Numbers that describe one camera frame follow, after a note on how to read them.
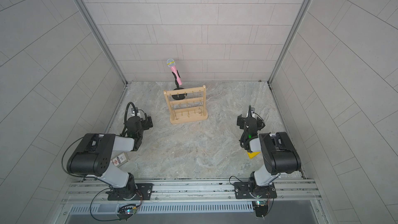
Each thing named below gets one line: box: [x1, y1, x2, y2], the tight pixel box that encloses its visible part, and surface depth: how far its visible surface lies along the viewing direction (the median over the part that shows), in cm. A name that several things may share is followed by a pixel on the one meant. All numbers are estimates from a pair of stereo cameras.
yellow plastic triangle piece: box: [247, 151, 261, 160], surface depth 84 cm
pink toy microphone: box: [166, 58, 183, 86], surface depth 95 cm
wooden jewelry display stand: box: [163, 85, 209, 125], surface depth 93 cm
